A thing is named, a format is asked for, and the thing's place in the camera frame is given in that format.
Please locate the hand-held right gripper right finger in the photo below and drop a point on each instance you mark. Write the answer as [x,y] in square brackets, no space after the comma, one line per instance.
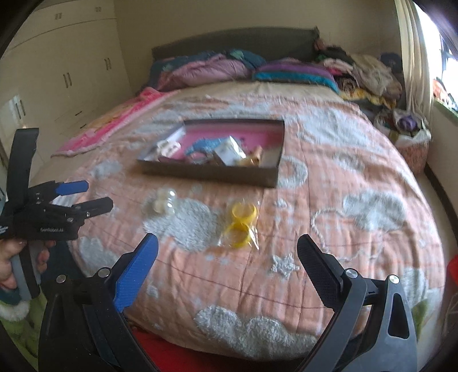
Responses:
[315,264]

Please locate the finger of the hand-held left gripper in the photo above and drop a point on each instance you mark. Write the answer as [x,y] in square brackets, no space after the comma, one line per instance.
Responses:
[96,206]
[73,187]

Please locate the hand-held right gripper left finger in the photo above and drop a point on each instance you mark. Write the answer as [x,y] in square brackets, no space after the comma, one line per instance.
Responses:
[136,272]

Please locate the beige ribbed hair clip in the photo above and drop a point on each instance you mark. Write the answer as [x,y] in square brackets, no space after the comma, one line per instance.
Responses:
[254,156]

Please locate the dark cardboard box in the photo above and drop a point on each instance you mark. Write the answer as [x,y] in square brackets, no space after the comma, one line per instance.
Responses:
[222,175]

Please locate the person's left forearm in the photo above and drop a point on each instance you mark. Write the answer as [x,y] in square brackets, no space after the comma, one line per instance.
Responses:
[14,311]

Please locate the white jewelry packet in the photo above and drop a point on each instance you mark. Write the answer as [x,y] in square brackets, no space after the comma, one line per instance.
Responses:
[229,150]

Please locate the person's left hand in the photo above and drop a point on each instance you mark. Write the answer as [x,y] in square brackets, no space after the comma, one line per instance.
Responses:
[7,264]

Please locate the large pearl earrings bag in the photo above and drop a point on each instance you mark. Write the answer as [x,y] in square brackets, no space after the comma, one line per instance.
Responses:
[161,204]

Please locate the pink cartoon blanket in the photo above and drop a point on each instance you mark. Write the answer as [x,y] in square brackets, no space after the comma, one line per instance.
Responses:
[114,118]

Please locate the red cloth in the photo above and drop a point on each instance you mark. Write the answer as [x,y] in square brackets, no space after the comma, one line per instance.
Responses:
[161,350]

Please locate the yellow rings bag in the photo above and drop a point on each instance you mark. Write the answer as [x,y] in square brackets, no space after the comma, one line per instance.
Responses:
[243,213]

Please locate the white hair clip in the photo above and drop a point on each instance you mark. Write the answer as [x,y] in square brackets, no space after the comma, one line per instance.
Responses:
[168,146]

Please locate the peach cloud blanket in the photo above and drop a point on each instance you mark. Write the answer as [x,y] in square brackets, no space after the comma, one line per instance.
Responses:
[357,161]

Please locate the cream wardrobe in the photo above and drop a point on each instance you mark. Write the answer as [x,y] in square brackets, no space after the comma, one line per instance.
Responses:
[64,71]

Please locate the teal patterned hair accessory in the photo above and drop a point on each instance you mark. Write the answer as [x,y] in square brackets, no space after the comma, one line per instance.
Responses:
[205,145]

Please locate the floral fabric basket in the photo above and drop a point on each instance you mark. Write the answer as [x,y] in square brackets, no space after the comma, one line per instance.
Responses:
[415,157]

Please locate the bed with beige sheet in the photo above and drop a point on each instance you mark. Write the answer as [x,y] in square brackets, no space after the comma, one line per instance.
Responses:
[214,89]

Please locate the pink and blue comforter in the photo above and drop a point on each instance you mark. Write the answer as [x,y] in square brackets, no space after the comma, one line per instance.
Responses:
[211,69]

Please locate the striped purple pillow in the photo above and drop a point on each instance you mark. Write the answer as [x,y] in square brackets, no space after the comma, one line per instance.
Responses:
[293,73]

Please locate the pile of clothes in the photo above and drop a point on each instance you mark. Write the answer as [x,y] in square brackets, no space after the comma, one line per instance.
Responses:
[365,75]

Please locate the dark green bed headboard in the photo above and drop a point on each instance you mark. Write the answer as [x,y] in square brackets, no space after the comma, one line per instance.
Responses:
[232,43]

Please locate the colourful cloths on windowsill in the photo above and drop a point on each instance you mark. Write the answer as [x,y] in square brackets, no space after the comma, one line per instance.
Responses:
[445,94]

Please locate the cream curtain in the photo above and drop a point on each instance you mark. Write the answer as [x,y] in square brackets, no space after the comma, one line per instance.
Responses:
[415,53]

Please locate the window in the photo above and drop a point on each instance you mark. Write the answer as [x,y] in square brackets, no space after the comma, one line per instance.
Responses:
[440,43]

